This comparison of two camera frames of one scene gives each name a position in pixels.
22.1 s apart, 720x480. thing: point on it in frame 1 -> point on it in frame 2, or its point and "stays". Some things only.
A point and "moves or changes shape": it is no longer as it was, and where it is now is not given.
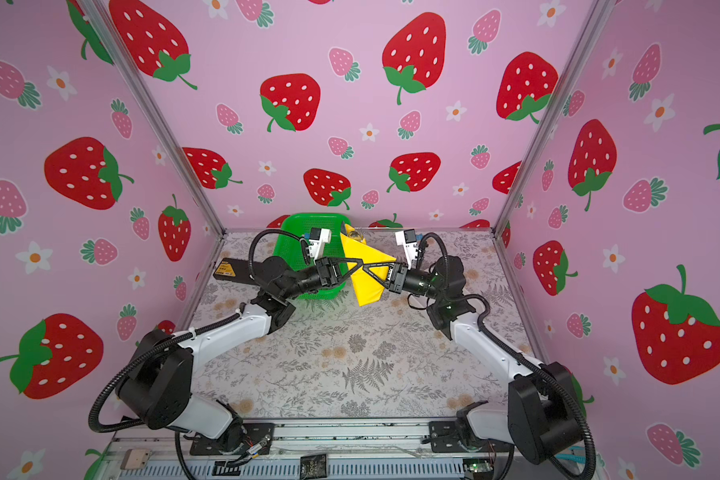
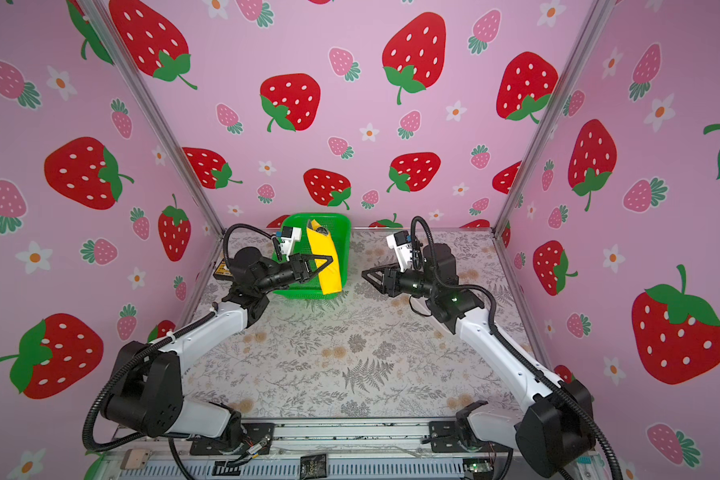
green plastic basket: (289, 250) stays
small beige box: (136, 459) stays
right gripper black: (395, 276) stays
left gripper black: (325, 274) -> (298, 270)
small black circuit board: (313, 466) stays
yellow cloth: (367, 288) moves or changes shape
